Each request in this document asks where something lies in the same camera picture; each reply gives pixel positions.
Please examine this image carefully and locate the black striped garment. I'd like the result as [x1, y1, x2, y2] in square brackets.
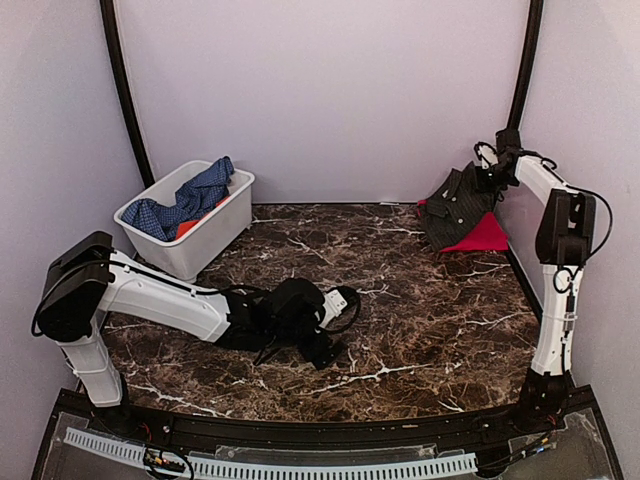
[418, 162, 498, 251]

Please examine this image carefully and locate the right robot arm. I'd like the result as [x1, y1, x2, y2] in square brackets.
[475, 142, 605, 377]

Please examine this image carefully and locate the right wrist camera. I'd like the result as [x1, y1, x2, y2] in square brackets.
[495, 128, 522, 157]

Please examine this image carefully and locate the black front rail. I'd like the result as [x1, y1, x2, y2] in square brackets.
[54, 387, 596, 451]

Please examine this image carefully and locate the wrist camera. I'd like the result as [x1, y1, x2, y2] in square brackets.
[269, 278, 361, 334]
[495, 128, 522, 157]

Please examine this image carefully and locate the white slotted cable duct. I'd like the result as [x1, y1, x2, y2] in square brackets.
[64, 427, 478, 479]

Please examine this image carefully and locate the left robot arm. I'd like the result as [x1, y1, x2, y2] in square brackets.
[31, 231, 361, 436]

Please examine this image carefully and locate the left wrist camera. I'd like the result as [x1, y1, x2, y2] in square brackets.
[269, 278, 361, 334]

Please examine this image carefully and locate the black frame post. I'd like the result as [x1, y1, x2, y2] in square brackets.
[99, 0, 155, 188]
[506, 0, 544, 130]

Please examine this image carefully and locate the black frame post right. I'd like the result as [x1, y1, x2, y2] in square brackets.
[506, 0, 544, 130]

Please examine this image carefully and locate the blue checkered garment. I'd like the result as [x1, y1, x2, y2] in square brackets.
[120, 156, 235, 242]

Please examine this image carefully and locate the black frame post left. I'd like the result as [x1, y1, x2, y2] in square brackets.
[99, 0, 155, 188]

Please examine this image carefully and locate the red t-shirt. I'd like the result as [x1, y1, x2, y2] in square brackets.
[417, 200, 508, 252]

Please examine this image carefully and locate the white plastic laundry bin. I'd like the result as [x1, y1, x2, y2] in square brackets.
[114, 169, 255, 283]

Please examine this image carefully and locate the orange red garment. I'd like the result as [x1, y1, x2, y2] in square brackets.
[175, 196, 230, 240]

